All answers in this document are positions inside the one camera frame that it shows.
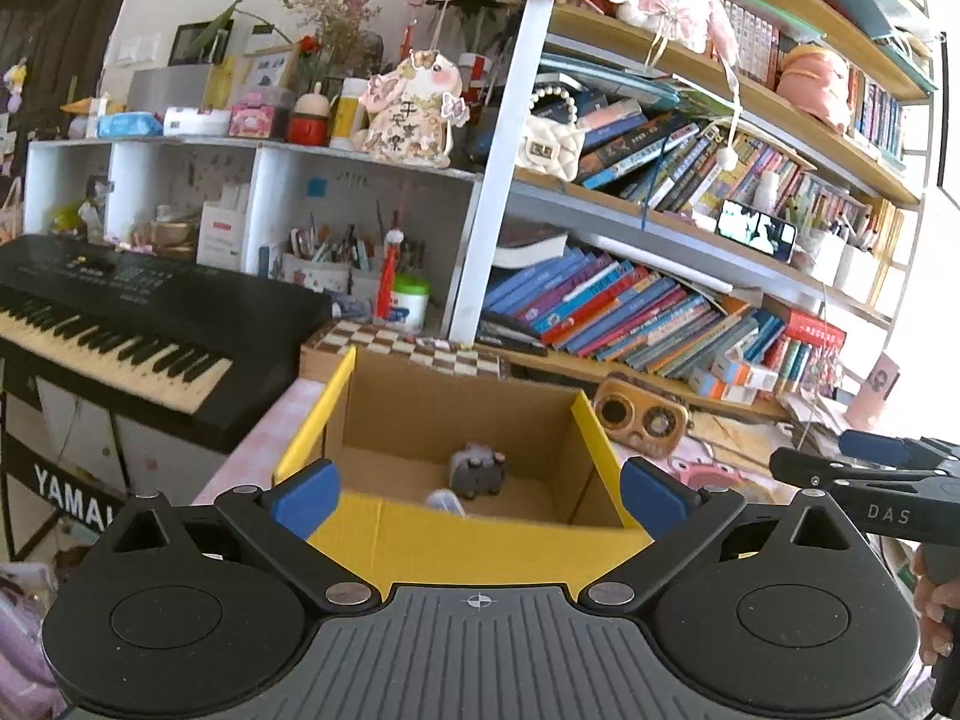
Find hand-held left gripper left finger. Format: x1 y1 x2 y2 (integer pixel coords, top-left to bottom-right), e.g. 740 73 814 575
100 459 378 613

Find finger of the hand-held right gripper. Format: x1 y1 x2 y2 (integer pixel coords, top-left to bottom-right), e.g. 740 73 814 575
770 448 960 490
838 430 960 466

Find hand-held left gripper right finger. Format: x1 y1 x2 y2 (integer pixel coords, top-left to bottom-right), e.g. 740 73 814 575
579 459 869 611

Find yellow cardboard box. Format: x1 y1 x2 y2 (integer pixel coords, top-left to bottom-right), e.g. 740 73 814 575
271 346 653 595

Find person's right hand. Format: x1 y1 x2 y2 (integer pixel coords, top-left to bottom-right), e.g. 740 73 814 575
911 547 960 665

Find pink cup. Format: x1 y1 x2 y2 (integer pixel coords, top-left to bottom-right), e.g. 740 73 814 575
847 352 901 428

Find pink printed table mat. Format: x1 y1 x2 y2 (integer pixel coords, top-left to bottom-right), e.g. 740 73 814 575
667 450 796 503

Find wooden retro speaker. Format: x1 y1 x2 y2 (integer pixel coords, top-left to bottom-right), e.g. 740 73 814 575
592 377 691 458

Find orange white small boxes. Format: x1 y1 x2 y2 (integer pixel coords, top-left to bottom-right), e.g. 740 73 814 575
690 352 781 402

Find grey plush toy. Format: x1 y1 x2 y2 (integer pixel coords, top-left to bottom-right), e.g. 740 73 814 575
448 442 507 500

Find row of blue red books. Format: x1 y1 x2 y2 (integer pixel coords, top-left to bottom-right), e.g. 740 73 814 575
480 244 848 398

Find wooden chessboard box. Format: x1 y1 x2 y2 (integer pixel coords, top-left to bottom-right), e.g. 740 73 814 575
300 319 511 383

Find white pen cups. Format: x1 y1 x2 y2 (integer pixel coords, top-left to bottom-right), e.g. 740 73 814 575
795 229 893 297

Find white jar with green lid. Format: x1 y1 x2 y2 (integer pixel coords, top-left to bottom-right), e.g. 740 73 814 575
390 274 431 332

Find pen holder with pens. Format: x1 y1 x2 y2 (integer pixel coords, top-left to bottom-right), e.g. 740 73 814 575
281 214 376 293

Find red tassel pendant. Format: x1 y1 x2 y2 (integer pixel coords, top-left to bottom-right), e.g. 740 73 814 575
375 232 406 320

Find smartphone with lit screen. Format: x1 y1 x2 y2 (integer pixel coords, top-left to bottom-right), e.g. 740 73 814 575
716 199 797 263

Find black keyboard stand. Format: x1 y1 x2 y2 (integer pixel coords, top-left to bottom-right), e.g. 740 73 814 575
0 360 151 563

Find black electronic keyboard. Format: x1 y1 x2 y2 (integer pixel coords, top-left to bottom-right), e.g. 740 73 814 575
0 234 335 455

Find white box with red label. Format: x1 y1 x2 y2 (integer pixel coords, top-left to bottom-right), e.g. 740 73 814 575
199 201 252 271

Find purple bag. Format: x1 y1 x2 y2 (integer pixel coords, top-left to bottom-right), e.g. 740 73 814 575
0 562 61 706

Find row of leaning thin books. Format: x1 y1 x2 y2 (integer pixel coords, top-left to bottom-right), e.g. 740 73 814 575
577 112 901 233

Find white cubby shelf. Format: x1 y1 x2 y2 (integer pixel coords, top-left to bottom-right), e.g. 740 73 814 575
22 136 485 331

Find white quilted handbag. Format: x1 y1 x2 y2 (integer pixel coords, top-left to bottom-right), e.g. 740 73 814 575
517 86 586 182

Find pink plush pig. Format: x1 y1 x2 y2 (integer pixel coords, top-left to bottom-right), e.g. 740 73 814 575
776 45 852 132

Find red round doll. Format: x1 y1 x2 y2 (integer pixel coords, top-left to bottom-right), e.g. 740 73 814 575
287 82 331 147

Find pink tissue box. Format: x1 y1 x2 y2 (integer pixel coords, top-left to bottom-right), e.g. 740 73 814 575
229 103 275 140

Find yellow white bottle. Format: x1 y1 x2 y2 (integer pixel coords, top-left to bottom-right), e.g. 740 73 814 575
330 77 370 152

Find white tissue pack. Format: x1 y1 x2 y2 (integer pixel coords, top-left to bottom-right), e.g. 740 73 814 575
163 106 231 137

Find plush cat decoration with butterflies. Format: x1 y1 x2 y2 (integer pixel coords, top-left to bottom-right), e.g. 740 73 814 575
352 51 470 170

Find blue wipes pack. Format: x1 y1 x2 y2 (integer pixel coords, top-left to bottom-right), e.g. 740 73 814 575
97 112 164 139

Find grey storage box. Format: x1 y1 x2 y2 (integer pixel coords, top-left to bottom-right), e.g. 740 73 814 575
129 66 215 113

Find dried flower bouquet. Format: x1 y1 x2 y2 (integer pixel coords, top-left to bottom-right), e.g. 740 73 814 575
277 0 383 80

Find wooden bookshelf with white post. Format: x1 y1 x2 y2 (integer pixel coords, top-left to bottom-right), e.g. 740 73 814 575
446 0 938 421

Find wooden picture frame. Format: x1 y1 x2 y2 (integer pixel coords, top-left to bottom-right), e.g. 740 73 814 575
244 45 301 91

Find black picture frame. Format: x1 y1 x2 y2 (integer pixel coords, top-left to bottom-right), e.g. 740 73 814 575
169 21 233 67

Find white light switch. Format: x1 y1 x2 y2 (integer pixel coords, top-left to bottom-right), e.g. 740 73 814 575
116 34 161 65

